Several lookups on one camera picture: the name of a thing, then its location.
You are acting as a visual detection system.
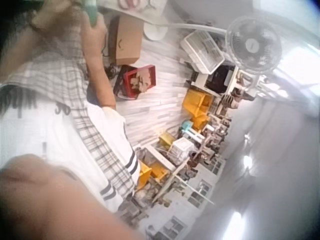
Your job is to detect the person's left hand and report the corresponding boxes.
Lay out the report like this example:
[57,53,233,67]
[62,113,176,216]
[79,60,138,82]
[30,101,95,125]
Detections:
[31,0,85,35]

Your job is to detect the person's right hand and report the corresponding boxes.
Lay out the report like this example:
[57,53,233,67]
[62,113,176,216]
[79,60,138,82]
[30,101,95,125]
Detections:
[80,12,109,46]

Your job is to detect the green plastic tool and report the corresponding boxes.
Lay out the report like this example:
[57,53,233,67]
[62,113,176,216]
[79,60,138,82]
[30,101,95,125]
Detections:
[84,0,100,27]

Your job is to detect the brown cardboard box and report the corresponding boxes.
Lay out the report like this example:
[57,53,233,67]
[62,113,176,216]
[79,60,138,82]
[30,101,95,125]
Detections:
[108,15,145,66]

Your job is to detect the white round lamp base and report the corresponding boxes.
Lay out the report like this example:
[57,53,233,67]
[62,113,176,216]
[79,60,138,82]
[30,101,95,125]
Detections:
[143,23,169,42]

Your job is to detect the red plastic basket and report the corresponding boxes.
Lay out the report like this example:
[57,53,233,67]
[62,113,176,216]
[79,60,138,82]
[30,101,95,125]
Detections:
[113,64,158,101]

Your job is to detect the white plastic pipe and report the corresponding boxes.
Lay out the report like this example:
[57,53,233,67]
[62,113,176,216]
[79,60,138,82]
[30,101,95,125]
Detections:
[171,21,229,35]

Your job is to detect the white plastic basket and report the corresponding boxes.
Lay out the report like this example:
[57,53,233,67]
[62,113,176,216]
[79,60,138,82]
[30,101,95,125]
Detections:
[179,30,226,75]

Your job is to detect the large yellow storage bin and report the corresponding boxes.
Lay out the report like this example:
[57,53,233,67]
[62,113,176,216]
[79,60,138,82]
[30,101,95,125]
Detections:
[181,89,214,131]

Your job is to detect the black and white appliance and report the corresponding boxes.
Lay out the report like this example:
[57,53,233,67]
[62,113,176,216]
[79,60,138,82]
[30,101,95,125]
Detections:
[194,64,239,98]

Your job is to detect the small yellow box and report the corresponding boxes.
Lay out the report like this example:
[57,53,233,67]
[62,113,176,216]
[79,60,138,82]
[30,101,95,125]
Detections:
[158,131,176,149]

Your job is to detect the teal plastic object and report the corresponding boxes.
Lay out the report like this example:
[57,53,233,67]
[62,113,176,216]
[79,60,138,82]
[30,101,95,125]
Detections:
[180,119,195,138]

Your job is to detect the white small drawer box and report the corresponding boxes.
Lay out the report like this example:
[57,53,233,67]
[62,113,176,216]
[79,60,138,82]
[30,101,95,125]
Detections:
[168,136,195,165]

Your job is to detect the white electric fan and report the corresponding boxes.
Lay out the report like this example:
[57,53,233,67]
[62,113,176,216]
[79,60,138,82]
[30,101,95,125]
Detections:
[224,15,284,75]

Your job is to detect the cluttered white shelf rack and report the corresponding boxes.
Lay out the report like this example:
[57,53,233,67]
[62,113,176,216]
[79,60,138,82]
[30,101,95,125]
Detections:
[133,67,266,211]

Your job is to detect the red handled scissors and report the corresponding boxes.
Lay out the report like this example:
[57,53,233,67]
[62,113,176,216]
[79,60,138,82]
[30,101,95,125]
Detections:
[116,0,143,11]

